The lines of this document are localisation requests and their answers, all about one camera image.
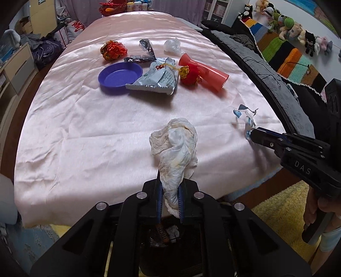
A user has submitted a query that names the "pink satin tablecloth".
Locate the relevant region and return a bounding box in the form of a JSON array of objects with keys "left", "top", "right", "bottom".
[{"left": 14, "top": 12, "right": 284, "bottom": 228}]

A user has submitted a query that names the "white round stool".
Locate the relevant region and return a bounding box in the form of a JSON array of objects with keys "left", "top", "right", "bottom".
[{"left": 0, "top": 174, "right": 18, "bottom": 225}]

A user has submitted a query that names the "red plastic cup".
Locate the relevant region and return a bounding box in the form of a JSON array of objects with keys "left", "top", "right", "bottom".
[{"left": 179, "top": 54, "right": 229, "bottom": 91}]

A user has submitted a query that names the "row of plush toys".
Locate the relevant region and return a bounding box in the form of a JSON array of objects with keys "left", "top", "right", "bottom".
[{"left": 238, "top": 1, "right": 333, "bottom": 62}]

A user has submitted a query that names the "red fruit basket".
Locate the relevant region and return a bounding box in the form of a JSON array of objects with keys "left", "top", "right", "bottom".
[{"left": 99, "top": 0, "right": 127, "bottom": 17}]

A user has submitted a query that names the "grey sofa cover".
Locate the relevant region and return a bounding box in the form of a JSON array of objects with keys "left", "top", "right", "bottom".
[{"left": 201, "top": 21, "right": 315, "bottom": 138}]

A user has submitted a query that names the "purple bag on floor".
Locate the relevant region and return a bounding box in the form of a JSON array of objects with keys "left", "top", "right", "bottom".
[{"left": 32, "top": 39, "right": 64, "bottom": 68}]

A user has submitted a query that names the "blue white torn wrapper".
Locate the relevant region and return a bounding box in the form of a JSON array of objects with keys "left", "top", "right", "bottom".
[{"left": 233, "top": 104, "right": 258, "bottom": 140}]

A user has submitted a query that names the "white bookshelf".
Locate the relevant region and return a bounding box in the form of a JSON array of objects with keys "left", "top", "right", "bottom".
[{"left": 202, "top": 0, "right": 249, "bottom": 27}]

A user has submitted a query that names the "blue plastic plate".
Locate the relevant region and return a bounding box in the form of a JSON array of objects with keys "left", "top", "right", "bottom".
[{"left": 98, "top": 62, "right": 143, "bottom": 89}]

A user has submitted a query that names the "yellow fluffy rug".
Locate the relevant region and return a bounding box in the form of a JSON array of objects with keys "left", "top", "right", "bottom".
[{"left": 49, "top": 180, "right": 320, "bottom": 263}]

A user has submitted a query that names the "colourful striped knitted blanket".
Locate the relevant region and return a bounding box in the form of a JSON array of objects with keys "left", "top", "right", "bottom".
[{"left": 238, "top": 17, "right": 327, "bottom": 94}]

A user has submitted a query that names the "dark foil wrapper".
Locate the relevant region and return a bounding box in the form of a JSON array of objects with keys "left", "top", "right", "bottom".
[{"left": 124, "top": 39, "right": 156, "bottom": 63}]

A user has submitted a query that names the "white tissue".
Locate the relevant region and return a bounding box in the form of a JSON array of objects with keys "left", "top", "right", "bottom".
[{"left": 149, "top": 118, "right": 198, "bottom": 218}]

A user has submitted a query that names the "person's right hand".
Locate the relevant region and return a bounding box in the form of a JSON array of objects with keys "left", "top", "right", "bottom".
[{"left": 303, "top": 187, "right": 341, "bottom": 232}]

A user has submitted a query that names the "crumpled red foil wrapper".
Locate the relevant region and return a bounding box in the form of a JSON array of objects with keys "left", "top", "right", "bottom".
[{"left": 100, "top": 40, "right": 128, "bottom": 61}]

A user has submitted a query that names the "small clear plastic wrap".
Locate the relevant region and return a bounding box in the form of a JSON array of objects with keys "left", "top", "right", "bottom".
[{"left": 163, "top": 38, "right": 184, "bottom": 56}]

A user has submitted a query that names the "red lantern ornament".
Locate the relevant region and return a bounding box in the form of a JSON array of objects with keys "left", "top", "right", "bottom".
[{"left": 179, "top": 65, "right": 202, "bottom": 87}]

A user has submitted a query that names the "purple curtain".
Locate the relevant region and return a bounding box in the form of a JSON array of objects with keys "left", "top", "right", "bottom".
[{"left": 59, "top": 1, "right": 206, "bottom": 27}]

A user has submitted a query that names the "orange candy tube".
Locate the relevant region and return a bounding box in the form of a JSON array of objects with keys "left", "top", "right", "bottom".
[{"left": 156, "top": 223, "right": 170, "bottom": 244}]

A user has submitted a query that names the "black trash bin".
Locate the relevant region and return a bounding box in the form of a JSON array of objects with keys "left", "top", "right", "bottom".
[{"left": 138, "top": 216, "right": 191, "bottom": 250}]

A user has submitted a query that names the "silver snack bag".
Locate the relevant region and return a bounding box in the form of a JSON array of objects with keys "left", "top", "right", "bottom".
[{"left": 125, "top": 57, "right": 179, "bottom": 95}]

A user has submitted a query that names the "wooden tv cabinet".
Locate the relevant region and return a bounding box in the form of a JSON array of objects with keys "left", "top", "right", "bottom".
[{"left": 0, "top": 42, "right": 39, "bottom": 160}]

